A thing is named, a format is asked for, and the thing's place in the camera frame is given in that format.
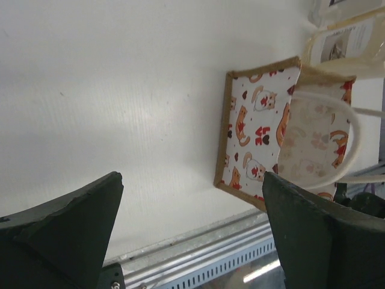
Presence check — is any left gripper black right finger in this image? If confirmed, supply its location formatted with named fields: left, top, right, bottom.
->
left=262, top=172, right=384, bottom=288

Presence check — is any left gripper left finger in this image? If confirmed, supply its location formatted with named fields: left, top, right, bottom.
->
left=1, top=172, right=123, bottom=288

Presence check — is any clear square bottle front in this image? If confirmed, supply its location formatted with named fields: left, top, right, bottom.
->
left=308, top=0, right=384, bottom=28

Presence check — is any yellow liquid bottle white cap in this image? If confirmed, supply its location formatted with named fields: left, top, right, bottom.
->
left=303, top=16, right=385, bottom=81

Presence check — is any burlap canvas tote bag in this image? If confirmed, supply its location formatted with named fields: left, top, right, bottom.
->
left=214, top=57, right=384, bottom=210

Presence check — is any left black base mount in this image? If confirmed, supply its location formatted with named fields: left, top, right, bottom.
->
left=96, top=263, right=126, bottom=289

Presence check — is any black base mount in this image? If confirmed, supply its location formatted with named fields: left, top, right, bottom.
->
left=333, top=183, right=384, bottom=219
left=96, top=263, right=126, bottom=289

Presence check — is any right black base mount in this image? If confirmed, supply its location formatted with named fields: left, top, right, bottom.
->
left=333, top=183, right=384, bottom=219

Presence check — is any aluminium mounting rail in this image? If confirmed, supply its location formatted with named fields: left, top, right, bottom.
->
left=105, top=210, right=273, bottom=288

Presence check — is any slotted cable duct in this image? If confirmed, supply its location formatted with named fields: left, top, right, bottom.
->
left=153, top=238, right=276, bottom=288

